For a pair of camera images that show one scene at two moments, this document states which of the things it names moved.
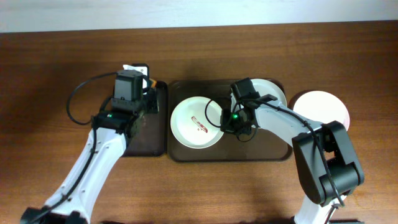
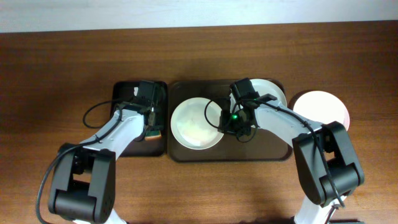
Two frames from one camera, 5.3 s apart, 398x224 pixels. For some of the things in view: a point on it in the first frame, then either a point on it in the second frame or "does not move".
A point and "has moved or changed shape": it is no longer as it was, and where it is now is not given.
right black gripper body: [227, 117] does not move
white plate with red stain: [323, 107] does not move
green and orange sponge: [153, 83] has moved or changed shape
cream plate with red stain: [196, 122] does not move
